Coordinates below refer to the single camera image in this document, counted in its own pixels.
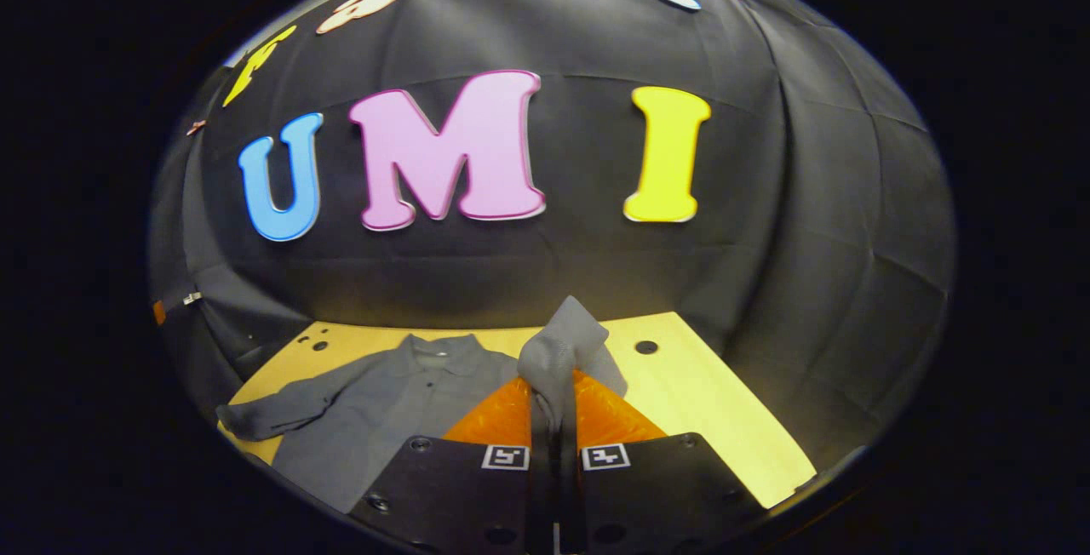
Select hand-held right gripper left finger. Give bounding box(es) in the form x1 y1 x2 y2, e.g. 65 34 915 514
349 376 559 555

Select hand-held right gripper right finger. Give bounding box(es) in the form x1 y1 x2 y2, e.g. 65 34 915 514
559 370 767 555

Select grey collared shirt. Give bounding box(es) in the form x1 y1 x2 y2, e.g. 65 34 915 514
217 295 631 513

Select black backdrop cloth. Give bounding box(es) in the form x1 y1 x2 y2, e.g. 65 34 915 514
149 0 956 471

